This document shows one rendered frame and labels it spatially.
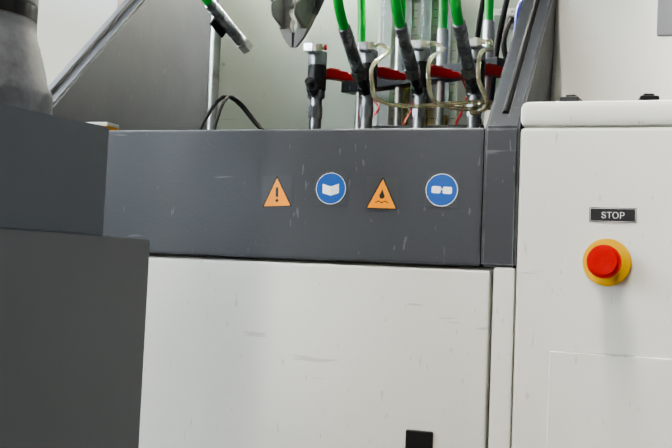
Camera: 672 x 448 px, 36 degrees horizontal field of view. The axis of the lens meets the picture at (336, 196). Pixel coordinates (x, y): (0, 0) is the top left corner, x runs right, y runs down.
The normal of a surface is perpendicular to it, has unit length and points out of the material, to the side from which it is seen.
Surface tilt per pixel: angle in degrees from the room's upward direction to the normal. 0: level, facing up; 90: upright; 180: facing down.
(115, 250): 90
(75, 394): 90
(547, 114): 90
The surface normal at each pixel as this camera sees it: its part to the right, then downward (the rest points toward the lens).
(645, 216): -0.33, -0.08
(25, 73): 0.84, -0.30
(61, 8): 0.89, 0.00
